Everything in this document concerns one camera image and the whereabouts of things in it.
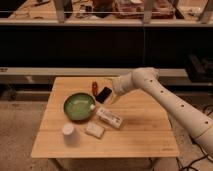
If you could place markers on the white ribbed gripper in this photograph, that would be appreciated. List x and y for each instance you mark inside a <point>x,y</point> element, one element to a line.
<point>121,85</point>

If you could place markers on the white ceramic cup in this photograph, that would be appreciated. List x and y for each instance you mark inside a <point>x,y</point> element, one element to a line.
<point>70,134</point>

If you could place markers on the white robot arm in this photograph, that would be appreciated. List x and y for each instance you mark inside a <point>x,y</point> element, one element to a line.
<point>196,123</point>

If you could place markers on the green ceramic bowl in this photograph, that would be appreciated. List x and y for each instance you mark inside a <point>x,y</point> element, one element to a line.
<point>77,106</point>

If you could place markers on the black smartphone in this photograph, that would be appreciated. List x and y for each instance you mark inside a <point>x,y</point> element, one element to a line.
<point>103,95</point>

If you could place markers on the red small bottle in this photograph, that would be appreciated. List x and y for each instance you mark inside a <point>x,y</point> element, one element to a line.
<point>95,88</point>

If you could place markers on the white snack box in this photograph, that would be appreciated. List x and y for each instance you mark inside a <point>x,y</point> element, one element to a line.
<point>108,117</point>

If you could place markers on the wooden table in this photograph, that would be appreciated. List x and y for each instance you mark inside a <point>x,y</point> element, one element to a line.
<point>145,132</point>

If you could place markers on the white sponge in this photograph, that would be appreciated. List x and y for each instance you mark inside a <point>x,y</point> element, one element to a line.
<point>94,130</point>

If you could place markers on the black box on right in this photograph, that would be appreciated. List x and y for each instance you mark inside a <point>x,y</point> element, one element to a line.
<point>199,69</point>

